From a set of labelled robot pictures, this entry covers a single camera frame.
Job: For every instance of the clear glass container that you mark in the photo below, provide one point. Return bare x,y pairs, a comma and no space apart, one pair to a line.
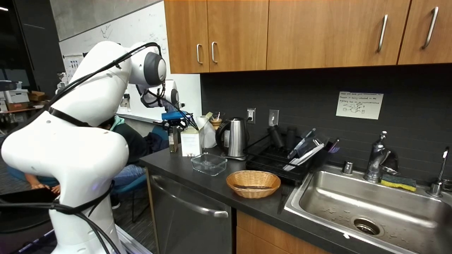
209,164

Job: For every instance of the stainless steel kettle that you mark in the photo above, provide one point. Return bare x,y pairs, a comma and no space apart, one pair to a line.
232,139

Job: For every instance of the seated person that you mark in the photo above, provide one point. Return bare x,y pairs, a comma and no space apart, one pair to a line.
138,147

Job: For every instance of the yellow green sponge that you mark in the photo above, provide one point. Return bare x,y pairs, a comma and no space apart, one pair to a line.
398,183

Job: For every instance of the stainless steel dishwasher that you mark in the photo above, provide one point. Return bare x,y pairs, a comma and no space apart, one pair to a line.
188,222

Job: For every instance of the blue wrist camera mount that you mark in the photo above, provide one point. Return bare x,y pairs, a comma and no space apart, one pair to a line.
176,119

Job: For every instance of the wooden lower cabinet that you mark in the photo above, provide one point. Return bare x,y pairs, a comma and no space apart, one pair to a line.
254,236

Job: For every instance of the woven wicker basket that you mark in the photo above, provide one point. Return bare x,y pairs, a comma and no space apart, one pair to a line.
253,184

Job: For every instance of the chrome sink faucet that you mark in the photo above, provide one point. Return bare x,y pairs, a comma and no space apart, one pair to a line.
381,160

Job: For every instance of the wooden upper cabinets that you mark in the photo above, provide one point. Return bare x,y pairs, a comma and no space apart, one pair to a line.
236,36

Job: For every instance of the small side faucet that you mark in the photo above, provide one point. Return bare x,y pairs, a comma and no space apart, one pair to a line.
436,186

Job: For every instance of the white paper wall sign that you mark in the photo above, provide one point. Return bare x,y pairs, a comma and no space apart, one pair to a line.
356,105

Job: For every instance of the stainless steel sink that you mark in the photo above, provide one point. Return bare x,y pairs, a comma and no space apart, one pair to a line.
394,221

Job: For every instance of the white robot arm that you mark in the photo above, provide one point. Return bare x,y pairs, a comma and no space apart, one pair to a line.
66,140

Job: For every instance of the blue office chair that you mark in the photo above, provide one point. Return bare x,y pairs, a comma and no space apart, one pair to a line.
128,184

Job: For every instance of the black dish rack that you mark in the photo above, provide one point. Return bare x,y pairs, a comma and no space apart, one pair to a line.
289,156

